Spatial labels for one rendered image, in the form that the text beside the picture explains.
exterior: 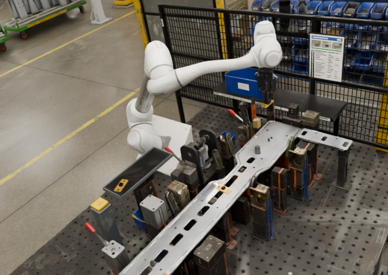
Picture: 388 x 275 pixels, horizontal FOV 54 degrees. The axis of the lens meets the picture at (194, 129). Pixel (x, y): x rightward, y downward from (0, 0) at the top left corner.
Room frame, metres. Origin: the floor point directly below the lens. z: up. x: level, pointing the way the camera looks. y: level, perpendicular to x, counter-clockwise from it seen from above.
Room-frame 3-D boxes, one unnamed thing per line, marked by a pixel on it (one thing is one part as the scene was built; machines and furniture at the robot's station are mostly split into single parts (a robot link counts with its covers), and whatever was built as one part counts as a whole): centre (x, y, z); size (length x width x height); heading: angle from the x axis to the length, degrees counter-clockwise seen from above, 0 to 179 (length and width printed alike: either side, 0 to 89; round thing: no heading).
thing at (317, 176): (1.76, -0.67, 0.84); 0.11 x 0.06 x 0.29; 46
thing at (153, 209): (1.33, 0.25, 0.90); 0.13 x 0.10 x 0.41; 46
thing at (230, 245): (1.39, -0.04, 0.84); 0.17 x 0.06 x 0.29; 46
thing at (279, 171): (1.53, -0.41, 0.84); 0.11 x 0.08 x 0.29; 46
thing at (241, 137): (1.90, -0.30, 0.88); 0.07 x 0.06 x 0.35; 46
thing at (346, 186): (1.63, -0.80, 0.84); 0.11 x 0.06 x 0.29; 46
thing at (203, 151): (1.66, -0.02, 0.94); 0.18 x 0.13 x 0.49; 136
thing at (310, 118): (1.89, -0.70, 0.88); 0.08 x 0.08 x 0.36; 46
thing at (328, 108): (2.24, -0.57, 1.02); 0.90 x 0.22 x 0.03; 46
